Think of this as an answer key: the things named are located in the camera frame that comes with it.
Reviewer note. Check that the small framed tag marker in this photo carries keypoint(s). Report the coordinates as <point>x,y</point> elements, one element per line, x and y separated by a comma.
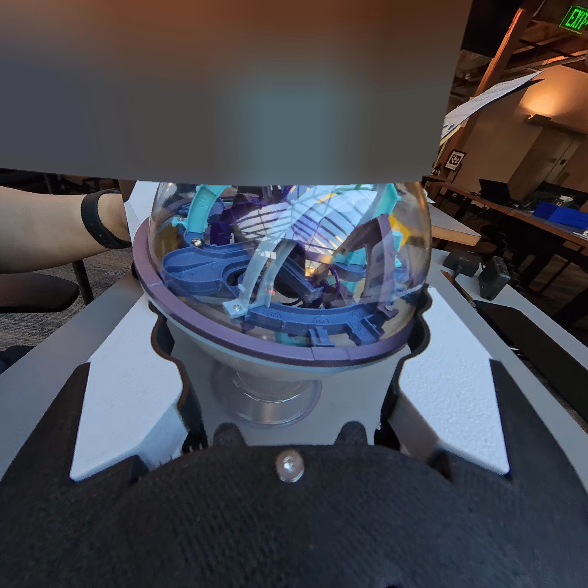
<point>455,160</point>

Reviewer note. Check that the green exit sign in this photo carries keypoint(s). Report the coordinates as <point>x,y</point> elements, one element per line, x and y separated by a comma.
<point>576,18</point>

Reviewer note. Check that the clear plastic ball stand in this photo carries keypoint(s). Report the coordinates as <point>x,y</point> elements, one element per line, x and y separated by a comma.
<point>271,397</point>

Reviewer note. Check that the person's left forearm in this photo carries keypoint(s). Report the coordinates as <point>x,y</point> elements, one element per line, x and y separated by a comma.
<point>41,229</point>

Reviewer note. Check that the black wristband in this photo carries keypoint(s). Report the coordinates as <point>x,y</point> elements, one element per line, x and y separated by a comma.
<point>99,220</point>

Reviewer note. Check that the white paper sign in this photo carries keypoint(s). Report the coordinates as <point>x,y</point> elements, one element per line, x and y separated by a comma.
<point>477,108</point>

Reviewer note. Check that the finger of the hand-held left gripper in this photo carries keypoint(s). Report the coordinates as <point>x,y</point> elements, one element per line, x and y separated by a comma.
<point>137,202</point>

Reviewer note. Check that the black power adapter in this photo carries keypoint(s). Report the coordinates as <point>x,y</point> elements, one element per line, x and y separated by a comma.
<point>461,262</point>
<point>494,278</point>

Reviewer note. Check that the black chair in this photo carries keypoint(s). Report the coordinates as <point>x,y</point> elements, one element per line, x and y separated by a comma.
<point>32,289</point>

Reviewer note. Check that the long wooden desk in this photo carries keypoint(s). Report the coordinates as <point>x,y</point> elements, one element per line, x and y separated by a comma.
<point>542,227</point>

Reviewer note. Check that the wall lamp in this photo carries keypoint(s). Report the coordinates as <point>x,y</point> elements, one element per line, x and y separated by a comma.
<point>538,117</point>

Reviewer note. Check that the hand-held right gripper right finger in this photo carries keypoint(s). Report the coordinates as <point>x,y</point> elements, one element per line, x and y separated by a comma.
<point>452,395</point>

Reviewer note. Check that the black laptop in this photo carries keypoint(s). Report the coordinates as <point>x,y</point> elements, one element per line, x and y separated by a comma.
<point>500,190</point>

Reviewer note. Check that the blue plastic bin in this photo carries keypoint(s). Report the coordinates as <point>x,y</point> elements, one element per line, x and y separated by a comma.
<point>558,212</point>

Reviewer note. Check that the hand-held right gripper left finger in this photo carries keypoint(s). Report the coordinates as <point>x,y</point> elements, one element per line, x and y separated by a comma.
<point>131,395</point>

